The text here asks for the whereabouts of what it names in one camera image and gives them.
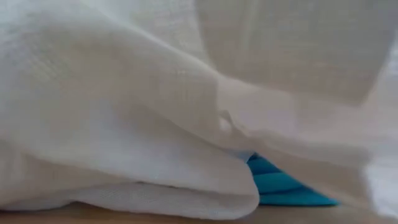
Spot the large white thin cloth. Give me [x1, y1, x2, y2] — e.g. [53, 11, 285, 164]
[0, 0, 398, 220]

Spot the bright blue knit garment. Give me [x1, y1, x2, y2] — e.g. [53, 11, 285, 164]
[247, 152, 340, 207]

